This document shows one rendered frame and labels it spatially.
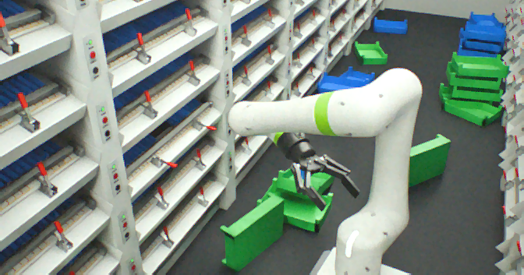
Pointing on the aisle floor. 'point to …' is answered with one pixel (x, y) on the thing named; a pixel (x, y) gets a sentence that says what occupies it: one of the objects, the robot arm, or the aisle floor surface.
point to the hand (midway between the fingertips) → (338, 199)
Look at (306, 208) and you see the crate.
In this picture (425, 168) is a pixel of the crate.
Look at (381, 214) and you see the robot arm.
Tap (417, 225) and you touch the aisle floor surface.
